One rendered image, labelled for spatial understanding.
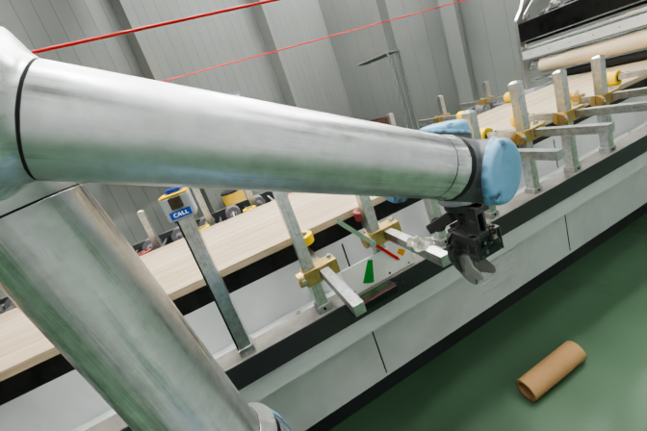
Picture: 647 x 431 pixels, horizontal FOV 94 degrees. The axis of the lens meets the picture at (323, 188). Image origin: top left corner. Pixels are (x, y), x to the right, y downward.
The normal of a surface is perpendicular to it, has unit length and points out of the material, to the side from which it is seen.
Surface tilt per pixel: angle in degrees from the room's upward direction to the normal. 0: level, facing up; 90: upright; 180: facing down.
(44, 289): 92
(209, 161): 115
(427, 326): 90
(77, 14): 90
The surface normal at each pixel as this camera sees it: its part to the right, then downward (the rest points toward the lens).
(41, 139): 0.42, 0.38
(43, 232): 0.64, -0.07
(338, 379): 0.35, 0.11
